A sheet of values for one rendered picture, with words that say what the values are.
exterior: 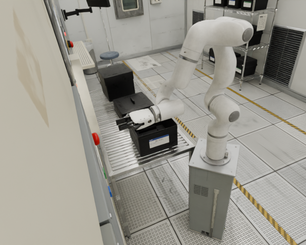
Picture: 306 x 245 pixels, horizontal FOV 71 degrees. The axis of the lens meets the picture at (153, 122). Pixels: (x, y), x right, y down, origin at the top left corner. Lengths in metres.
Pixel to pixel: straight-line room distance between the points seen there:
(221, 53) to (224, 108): 0.26
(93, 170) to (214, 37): 0.82
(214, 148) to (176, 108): 0.42
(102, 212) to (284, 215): 2.07
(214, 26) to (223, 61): 0.18
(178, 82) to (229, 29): 0.29
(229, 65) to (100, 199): 0.94
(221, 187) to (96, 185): 1.24
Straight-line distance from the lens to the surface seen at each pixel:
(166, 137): 1.42
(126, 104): 1.84
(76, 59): 1.30
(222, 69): 1.09
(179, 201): 2.13
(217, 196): 1.54
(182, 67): 0.97
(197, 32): 0.96
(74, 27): 5.42
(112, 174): 1.38
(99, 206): 0.25
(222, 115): 1.14
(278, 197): 2.34
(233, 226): 2.06
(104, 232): 0.23
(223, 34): 0.99
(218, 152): 1.36
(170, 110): 1.03
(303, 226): 2.24
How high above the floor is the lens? 1.75
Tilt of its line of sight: 35 degrees down
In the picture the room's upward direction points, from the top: 6 degrees counter-clockwise
